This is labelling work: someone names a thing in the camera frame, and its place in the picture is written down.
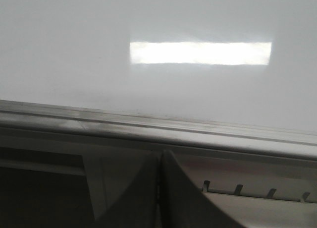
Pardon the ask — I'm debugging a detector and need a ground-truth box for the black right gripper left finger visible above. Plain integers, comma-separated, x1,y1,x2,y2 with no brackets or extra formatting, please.
90,151,162,228

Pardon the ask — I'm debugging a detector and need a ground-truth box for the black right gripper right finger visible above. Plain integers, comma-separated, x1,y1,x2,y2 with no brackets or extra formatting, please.
160,151,243,228

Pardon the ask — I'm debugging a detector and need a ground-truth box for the grey metal table frame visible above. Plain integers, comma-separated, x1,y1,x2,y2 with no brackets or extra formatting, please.
0,128,317,228

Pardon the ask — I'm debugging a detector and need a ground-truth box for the white whiteboard with aluminium frame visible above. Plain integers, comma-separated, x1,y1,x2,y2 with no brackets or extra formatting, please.
0,0,317,159

